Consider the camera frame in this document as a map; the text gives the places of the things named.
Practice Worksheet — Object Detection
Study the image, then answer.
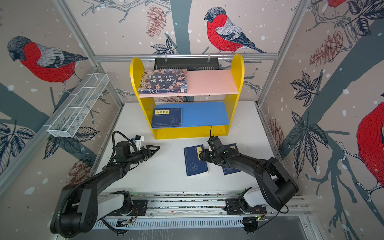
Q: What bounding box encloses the white wire mesh basket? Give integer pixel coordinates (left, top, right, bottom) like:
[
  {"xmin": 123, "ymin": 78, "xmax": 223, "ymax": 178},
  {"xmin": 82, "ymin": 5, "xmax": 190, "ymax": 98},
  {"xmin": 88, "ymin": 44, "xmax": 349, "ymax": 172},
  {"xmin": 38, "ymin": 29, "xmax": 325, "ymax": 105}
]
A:
[{"xmin": 48, "ymin": 73, "xmax": 110, "ymax": 138}]

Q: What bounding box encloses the blue book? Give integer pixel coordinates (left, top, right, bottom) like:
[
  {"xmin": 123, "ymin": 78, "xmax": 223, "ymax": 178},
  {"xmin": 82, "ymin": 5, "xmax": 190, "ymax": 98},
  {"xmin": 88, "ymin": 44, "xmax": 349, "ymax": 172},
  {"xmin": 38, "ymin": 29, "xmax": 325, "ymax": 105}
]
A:
[
  {"xmin": 151, "ymin": 108, "xmax": 182, "ymax": 129},
  {"xmin": 222, "ymin": 144, "xmax": 240, "ymax": 176},
  {"xmin": 184, "ymin": 145, "xmax": 209, "ymax": 177}
]

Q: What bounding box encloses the black vent panel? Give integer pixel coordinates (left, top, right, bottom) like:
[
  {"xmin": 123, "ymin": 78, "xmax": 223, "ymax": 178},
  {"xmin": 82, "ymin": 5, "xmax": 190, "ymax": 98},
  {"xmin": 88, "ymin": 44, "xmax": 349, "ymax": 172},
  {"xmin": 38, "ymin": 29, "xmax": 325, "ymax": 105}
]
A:
[{"xmin": 154, "ymin": 58, "xmax": 219, "ymax": 71}]

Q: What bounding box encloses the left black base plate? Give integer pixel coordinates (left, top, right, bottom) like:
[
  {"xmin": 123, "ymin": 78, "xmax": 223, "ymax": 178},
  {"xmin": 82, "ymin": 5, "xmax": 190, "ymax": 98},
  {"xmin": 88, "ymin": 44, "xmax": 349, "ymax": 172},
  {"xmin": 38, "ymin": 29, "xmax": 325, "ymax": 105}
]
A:
[{"xmin": 118, "ymin": 200, "xmax": 148, "ymax": 217}]

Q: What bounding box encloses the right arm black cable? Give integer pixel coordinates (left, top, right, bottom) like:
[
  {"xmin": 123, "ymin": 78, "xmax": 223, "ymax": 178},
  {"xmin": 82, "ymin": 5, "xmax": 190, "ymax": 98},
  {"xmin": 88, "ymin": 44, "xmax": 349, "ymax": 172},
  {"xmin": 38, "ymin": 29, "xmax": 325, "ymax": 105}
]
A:
[{"xmin": 254, "ymin": 203, "xmax": 289, "ymax": 232}]

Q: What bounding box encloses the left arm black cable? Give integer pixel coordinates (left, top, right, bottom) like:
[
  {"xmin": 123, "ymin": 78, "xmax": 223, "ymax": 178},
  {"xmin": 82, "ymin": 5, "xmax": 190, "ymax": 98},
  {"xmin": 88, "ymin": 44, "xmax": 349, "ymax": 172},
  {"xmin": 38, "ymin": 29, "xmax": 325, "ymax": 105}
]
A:
[{"xmin": 111, "ymin": 130, "xmax": 139, "ymax": 164}]

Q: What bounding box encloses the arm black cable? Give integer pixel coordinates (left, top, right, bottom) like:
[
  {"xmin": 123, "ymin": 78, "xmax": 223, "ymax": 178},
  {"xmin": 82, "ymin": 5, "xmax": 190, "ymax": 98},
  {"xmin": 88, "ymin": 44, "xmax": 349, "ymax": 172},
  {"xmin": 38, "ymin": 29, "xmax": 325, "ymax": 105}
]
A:
[
  {"xmin": 111, "ymin": 130, "xmax": 139, "ymax": 164},
  {"xmin": 254, "ymin": 203, "xmax": 289, "ymax": 232}
]

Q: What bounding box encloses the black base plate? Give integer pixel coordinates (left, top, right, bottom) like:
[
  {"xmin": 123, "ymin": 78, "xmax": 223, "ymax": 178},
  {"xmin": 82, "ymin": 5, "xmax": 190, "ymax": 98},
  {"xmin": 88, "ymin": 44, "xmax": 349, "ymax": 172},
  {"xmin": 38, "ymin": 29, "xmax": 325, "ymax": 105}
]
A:
[
  {"xmin": 223, "ymin": 199, "xmax": 267, "ymax": 215},
  {"xmin": 118, "ymin": 200, "xmax": 148, "ymax": 217}
]

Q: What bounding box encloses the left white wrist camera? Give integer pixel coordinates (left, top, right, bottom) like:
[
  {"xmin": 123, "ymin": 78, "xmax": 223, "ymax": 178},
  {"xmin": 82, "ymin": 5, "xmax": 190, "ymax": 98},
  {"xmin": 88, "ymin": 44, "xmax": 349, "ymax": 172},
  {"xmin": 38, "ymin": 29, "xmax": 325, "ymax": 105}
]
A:
[{"xmin": 132, "ymin": 135, "xmax": 145, "ymax": 150}]

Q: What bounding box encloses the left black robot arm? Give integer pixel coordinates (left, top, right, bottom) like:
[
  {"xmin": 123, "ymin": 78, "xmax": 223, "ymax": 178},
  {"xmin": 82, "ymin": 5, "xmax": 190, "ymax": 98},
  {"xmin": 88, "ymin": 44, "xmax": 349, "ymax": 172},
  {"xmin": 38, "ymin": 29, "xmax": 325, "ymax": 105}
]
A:
[{"xmin": 50, "ymin": 141, "xmax": 160, "ymax": 238}]

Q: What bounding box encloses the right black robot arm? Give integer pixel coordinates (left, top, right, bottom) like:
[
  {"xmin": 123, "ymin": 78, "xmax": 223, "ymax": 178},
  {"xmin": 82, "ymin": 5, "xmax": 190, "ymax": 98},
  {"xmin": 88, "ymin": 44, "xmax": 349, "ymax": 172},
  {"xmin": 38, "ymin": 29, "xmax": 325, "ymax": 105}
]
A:
[{"xmin": 199, "ymin": 136, "xmax": 299, "ymax": 211}]

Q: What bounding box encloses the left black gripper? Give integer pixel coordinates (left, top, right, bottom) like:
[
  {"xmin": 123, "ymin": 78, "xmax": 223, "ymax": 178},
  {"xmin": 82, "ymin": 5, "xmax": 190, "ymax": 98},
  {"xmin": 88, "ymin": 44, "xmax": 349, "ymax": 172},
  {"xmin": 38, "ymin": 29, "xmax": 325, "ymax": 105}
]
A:
[{"xmin": 126, "ymin": 145, "xmax": 160, "ymax": 165}]

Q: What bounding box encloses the yellow pink blue shelf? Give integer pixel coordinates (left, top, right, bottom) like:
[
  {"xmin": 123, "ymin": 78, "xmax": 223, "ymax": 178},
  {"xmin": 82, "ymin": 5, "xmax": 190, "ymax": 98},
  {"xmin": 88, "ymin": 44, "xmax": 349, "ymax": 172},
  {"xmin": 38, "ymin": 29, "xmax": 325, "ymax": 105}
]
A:
[{"xmin": 130, "ymin": 54, "xmax": 245, "ymax": 140}]

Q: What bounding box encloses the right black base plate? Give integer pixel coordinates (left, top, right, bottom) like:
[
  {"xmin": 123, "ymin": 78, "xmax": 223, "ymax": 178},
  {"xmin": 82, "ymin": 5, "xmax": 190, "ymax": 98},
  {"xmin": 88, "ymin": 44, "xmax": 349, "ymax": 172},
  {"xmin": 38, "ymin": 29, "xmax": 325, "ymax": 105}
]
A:
[{"xmin": 223, "ymin": 199, "xmax": 267, "ymax": 215}]

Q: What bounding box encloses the large illustrated colourful book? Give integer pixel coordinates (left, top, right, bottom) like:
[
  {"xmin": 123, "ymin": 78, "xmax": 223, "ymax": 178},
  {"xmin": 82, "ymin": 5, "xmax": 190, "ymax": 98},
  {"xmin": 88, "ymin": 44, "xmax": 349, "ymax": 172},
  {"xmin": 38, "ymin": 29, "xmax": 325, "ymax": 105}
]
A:
[{"xmin": 138, "ymin": 69, "xmax": 188, "ymax": 95}]

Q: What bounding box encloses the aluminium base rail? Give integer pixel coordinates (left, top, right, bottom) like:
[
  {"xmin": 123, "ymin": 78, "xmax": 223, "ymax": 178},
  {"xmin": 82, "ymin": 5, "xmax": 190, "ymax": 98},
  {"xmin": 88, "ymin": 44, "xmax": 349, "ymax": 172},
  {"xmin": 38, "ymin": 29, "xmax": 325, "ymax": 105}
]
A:
[{"xmin": 93, "ymin": 194, "xmax": 312, "ymax": 230}]

